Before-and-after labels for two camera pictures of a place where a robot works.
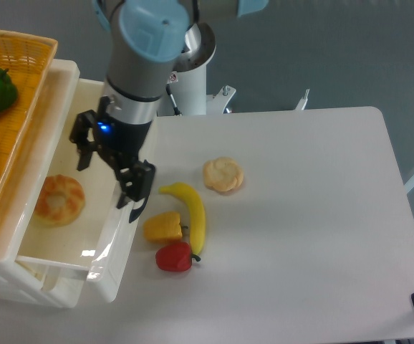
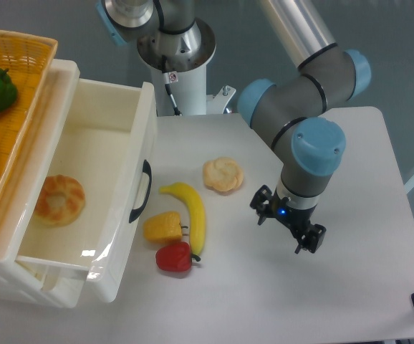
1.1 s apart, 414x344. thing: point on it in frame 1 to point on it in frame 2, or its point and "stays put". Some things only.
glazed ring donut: x=73 y=207 stays put
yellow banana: x=198 y=224 stays put
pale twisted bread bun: x=222 y=174 stays put
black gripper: x=120 y=142 to x=310 y=240
